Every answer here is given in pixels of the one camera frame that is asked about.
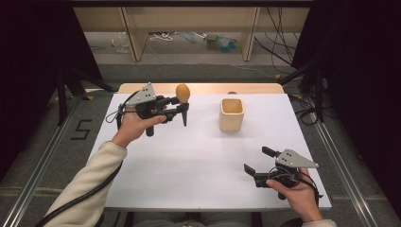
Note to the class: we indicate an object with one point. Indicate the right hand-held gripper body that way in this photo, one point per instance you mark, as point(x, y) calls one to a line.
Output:
point(293, 159)

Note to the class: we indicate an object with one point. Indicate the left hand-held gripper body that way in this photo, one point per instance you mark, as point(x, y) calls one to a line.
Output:
point(146, 104)

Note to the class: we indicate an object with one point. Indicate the person's left hand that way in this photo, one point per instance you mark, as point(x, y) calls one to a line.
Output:
point(135, 126)

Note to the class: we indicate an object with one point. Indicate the person's right hand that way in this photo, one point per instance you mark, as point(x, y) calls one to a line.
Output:
point(299, 197)

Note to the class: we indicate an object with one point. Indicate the wooden table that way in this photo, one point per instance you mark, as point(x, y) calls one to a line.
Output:
point(214, 88)

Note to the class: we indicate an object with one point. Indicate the white table board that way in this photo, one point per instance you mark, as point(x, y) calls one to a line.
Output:
point(205, 157)

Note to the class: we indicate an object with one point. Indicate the beige square cup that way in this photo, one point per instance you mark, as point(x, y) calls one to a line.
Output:
point(231, 121)

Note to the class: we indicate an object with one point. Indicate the clear plastic bottle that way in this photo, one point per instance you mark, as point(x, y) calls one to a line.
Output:
point(122, 42)

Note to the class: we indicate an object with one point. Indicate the black metal stand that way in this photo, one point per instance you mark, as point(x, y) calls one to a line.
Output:
point(319, 94)
point(61, 94)

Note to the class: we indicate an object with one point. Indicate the colourful plastic bag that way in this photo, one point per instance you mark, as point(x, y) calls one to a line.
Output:
point(222, 43)

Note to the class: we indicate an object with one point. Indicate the person's grey trousers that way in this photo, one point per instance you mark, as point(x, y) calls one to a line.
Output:
point(192, 220)

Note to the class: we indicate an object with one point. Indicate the wooden shelf unit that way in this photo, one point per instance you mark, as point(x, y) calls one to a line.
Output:
point(189, 19)

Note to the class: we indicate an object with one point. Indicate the black curtain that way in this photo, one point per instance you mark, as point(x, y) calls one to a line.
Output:
point(31, 63)
point(362, 78)

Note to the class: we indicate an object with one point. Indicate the aluminium floor rail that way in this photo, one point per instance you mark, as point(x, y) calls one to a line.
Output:
point(343, 176)
point(34, 183)

